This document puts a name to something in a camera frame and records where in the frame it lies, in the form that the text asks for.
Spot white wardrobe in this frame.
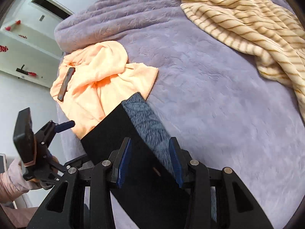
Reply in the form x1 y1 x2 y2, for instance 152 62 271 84
1 0 96 88

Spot person left hand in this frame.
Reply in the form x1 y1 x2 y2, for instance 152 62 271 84
30 164 59 190

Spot cream striped garment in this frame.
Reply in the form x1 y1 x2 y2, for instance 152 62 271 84
180 0 305 115

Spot lavender plush bed blanket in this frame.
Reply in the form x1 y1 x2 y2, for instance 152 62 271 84
54 0 304 228

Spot black pants with patterned stripe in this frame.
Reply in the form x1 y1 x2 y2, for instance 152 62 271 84
81 93 190 228

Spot orange towel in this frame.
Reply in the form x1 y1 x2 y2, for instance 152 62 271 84
50 41 158 139

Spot pink sleeve forearm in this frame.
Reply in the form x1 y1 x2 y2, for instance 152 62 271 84
0 158 43 228

